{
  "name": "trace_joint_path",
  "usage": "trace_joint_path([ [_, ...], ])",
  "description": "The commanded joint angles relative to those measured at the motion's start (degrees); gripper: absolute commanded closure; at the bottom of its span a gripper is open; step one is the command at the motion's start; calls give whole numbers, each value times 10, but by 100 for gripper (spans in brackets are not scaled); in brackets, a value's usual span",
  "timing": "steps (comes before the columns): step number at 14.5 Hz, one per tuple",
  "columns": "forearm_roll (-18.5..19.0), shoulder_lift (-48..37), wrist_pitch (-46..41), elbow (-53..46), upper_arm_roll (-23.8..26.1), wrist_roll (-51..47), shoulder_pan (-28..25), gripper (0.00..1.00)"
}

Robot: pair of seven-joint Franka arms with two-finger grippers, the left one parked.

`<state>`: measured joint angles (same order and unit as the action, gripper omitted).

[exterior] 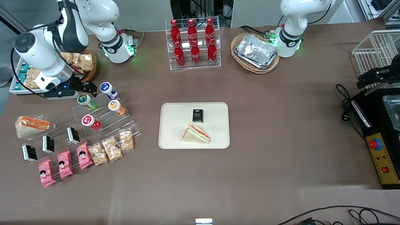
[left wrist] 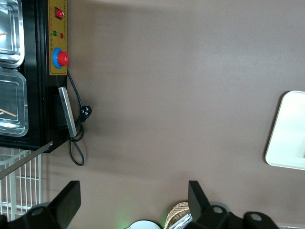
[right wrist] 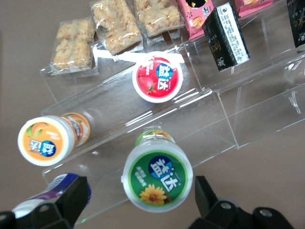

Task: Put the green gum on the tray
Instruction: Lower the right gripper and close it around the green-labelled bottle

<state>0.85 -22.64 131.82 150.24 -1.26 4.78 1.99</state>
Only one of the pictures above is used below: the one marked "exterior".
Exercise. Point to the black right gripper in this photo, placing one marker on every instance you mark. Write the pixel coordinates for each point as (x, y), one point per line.
(76, 82)

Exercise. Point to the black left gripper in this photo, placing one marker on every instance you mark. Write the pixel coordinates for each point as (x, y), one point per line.
(385, 74)

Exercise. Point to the green gum bottle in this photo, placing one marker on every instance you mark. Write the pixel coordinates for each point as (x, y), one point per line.
(85, 101)

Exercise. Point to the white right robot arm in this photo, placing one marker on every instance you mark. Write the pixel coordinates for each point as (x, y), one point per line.
(40, 53)

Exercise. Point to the blue gum bottle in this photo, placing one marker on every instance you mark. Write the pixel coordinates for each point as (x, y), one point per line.
(107, 88)

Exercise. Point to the red gum bottle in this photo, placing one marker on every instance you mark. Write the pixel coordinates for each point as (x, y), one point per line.
(90, 121)

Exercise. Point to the orange gum bottle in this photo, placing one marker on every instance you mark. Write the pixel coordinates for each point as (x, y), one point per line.
(115, 107)

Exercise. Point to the white rectangular tray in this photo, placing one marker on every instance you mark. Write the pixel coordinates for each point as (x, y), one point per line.
(14, 90)

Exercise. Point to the cream plastic tray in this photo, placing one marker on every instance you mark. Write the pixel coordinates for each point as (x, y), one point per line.
(175, 134)

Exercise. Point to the aluminium foil tray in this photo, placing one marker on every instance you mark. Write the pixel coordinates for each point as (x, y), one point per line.
(256, 51)

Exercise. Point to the round brown wicker basket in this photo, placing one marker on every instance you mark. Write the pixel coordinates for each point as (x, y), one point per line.
(93, 70)

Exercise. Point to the black sealing machine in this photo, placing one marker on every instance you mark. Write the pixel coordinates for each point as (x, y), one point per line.
(375, 106)

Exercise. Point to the clear crispy snack packet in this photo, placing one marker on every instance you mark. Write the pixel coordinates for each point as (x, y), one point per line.
(84, 62)
(67, 57)

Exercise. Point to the clear acrylic step stand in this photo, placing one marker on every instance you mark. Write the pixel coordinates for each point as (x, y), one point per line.
(106, 123)

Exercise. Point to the steel pan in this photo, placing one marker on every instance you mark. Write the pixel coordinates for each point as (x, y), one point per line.
(393, 112)

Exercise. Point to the black and white small box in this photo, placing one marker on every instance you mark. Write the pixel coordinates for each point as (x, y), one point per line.
(48, 144)
(73, 135)
(29, 153)

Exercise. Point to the large crispy snack pack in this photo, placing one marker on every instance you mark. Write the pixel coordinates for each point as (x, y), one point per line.
(31, 78)

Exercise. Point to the clear acrylic display riser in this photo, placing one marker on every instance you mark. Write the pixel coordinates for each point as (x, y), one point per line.
(59, 142)

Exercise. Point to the red emergency stop button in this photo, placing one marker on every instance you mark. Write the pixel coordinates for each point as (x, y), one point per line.
(374, 144)

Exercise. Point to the blue snack packet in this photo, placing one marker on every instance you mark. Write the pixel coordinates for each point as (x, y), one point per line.
(19, 82)
(24, 67)

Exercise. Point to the wrapped triangle sandwich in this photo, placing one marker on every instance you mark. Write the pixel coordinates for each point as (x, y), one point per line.
(195, 134)
(31, 126)

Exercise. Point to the clear nut brittle packet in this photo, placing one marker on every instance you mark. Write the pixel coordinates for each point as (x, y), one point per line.
(112, 149)
(126, 140)
(98, 154)

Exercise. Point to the pink snack packet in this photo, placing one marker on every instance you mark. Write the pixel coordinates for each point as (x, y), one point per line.
(84, 156)
(47, 173)
(65, 164)

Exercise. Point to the yellow control panel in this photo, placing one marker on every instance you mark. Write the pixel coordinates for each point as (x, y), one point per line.
(386, 156)

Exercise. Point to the red cola bottle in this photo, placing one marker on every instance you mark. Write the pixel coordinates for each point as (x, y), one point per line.
(192, 30)
(209, 29)
(195, 55)
(175, 31)
(212, 53)
(179, 56)

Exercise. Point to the black box gold print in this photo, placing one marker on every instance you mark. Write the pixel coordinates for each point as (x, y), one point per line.
(197, 116)

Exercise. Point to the oval light wicker basket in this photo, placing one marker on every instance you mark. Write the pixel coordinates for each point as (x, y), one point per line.
(247, 68)

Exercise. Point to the clear acrylic bottle rack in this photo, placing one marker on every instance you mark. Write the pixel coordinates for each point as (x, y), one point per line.
(218, 47)

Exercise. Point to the small white silver object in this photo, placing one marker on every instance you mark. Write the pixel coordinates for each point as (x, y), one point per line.
(203, 222)

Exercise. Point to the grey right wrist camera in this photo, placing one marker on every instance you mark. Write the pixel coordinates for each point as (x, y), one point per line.
(62, 94)

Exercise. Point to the grey metal shelf frame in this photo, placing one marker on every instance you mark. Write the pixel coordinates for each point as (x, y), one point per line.
(390, 14)

